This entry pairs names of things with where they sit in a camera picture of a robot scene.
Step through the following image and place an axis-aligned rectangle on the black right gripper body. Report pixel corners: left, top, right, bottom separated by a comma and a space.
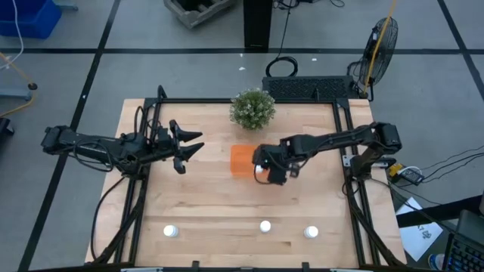
252, 143, 300, 187

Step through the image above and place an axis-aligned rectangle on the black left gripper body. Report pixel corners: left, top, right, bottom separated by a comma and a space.
153, 119, 188, 175

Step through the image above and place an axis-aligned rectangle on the orange translucent plastic basket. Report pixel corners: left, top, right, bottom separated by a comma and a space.
229, 144, 270, 179

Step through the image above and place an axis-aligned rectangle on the green potted plant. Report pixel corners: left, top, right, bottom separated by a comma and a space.
228, 87, 277, 131

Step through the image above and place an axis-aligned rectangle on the black perforated case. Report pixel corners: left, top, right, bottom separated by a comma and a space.
262, 75, 366, 101

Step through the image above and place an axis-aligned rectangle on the grey wooden crate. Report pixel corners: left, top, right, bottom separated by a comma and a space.
163, 0, 239, 30

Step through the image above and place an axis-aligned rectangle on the black column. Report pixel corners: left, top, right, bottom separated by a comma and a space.
243, 0, 274, 53

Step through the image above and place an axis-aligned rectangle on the black power adapter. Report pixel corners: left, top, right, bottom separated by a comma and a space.
400, 165, 425, 187

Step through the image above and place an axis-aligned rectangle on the grey stand base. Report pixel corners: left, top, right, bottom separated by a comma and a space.
0, 87, 34, 102

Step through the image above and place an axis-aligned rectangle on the black equipment foot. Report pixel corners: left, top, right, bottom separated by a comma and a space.
0, 116, 15, 137

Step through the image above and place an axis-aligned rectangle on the black floor fan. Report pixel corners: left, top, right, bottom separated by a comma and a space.
347, 17, 399, 102

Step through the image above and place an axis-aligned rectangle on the white paper sheet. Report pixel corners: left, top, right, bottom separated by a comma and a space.
395, 196, 444, 262

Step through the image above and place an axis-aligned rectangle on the black beam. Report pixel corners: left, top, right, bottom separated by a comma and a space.
395, 194, 484, 228

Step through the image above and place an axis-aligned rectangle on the blue plastic bin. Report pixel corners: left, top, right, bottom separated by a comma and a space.
0, 0, 63, 40

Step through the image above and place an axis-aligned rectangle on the round blue white container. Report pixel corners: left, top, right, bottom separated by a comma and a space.
429, 253, 445, 270

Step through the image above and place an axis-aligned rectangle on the black keyboard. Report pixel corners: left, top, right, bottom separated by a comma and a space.
442, 232, 484, 272

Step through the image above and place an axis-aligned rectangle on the black aluminium table frame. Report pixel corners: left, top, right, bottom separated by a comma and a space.
85, 85, 408, 272

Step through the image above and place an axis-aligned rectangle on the coiled black cable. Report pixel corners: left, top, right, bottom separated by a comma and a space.
265, 0, 299, 79

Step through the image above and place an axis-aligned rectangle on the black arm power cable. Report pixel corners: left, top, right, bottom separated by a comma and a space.
89, 175, 128, 261

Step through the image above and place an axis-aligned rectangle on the yellow hose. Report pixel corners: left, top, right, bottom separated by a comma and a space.
362, 0, 398, 94

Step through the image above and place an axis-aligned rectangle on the thin white cable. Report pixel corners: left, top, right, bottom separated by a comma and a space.
0, 0, 24, 72

